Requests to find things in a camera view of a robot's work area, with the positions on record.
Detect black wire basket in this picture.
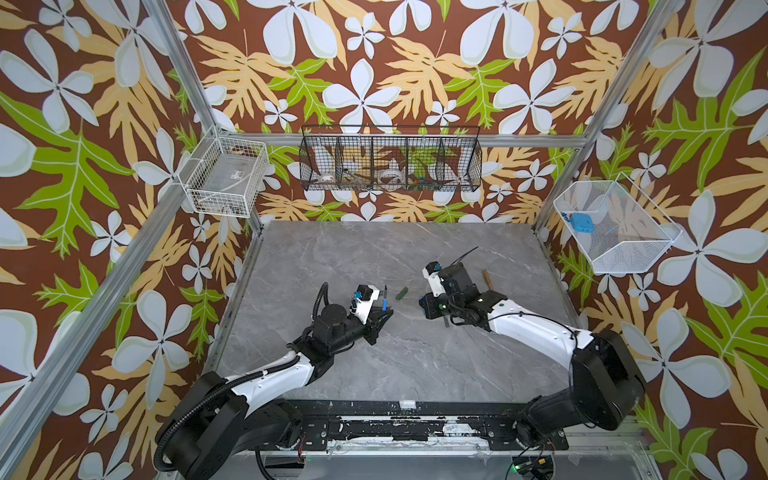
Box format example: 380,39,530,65
297,125,483,192

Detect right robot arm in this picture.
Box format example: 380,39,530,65
419,261,647,447

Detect brown pen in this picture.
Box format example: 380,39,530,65
482,269,495,291

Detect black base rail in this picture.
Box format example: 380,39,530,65
251,398,570,452

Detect blue object in basket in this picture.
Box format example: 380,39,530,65
568,213,595,234

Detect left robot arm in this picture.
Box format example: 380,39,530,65
153,284,393,479

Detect white mesh basket right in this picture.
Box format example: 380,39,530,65
554,174,683,275

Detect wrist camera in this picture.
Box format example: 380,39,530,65
422,261,474,297
351,284,380,324

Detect electronics board with led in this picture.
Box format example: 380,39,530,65
505,456,555,480

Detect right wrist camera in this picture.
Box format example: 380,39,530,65
422,261,474,297

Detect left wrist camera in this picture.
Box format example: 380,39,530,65
351,284,380,324

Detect white wire basket left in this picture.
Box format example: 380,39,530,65
179,127,270,218

